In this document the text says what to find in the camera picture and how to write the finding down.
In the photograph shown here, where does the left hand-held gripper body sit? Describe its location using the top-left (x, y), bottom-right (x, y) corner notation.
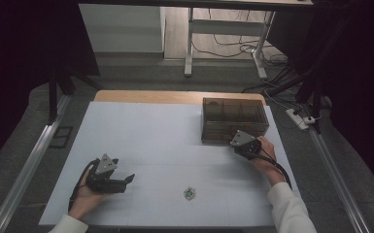
top-left (85, 153), bottom-right (127, 195)

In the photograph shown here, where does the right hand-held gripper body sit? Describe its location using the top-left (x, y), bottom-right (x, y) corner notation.
top-left (229, 129), bottom-right (263, 161)

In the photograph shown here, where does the brown transparent drawer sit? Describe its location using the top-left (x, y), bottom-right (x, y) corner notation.
top-left (202, 130), bottom-right (241, 145)

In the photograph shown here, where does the brown transparent drawer box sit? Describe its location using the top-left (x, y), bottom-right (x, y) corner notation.
top-left (201, 97), bottom-right (270, 146)

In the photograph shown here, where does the small metal ring part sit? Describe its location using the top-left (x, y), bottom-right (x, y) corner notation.
top-left (183, 186), bottom-right (197, 202)

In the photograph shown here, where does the person's left hand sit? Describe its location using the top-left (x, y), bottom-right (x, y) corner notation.
top-left (68, 176), bottom-right (110, 221)

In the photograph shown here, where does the person's right hand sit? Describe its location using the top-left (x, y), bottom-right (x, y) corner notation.
top-left (250, 135), bottom-right (288, 187)

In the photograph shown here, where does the white table mat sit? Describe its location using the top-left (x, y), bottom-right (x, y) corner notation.
top-left (38, 101), bottom-right (302, 227)

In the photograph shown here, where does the white power strip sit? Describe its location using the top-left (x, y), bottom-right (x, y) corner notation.
top-left (285, 108), bottom-right (317, 131)

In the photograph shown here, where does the black metal stand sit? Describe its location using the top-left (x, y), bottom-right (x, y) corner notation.
top-left (265, 57), bottom-right (325, 135)
top-left (47, 62), bottom-right (105, 125)

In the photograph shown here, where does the white metal desk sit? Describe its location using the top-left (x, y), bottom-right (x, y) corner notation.
top-left (77, 0), bottom-right (315, 82)

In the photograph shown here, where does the white cabinet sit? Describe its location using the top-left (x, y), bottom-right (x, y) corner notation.
top-left (78, 3), bottom-right (166, 53)

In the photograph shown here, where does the dark curtain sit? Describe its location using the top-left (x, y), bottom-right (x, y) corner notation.
top-left (266, 0), bottom-right (374, 199)
top-left (0, 0), bottom-right (101, 176)

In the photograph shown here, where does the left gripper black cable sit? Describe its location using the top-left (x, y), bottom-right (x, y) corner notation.
top-left (67, 158), bottom-right (100, 214)

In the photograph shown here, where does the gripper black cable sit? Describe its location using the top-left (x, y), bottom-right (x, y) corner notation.
top-left (67, 158), bottom-right (100, 214)
top-left (255, 150), bottom-right (293, 190)

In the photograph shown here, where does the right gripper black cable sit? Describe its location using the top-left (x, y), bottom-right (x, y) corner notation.
top-left (255, 150), bottom-right (293, 190)

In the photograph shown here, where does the black floor frame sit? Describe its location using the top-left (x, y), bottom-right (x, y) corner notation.
top-left (49, 125), bottom-right (75, 150)

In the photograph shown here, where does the aluminium rail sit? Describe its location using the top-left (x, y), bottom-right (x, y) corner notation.
top-left (309, 129), bottom-right (372, 233)
top-left (0, 93), bottom-right (72, 233)

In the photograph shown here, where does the black floor cable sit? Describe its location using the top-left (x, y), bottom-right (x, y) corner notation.
top-left (191, 8), bottom-right (289, 67)

